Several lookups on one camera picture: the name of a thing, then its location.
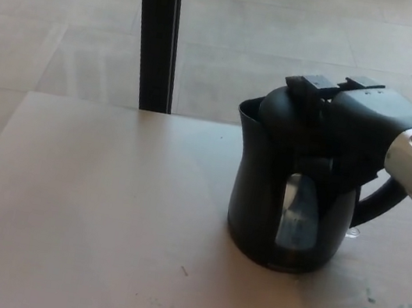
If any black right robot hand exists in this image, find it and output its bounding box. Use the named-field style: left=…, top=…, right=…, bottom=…
left=268, top=62, right=412, bottom=204

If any black electric kettle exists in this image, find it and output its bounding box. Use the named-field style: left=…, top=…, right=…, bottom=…
left=213, top=77, right=412, bottom=291

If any black vertical post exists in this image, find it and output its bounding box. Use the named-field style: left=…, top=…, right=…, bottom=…
left=118, top=0, right=190, bottom=115

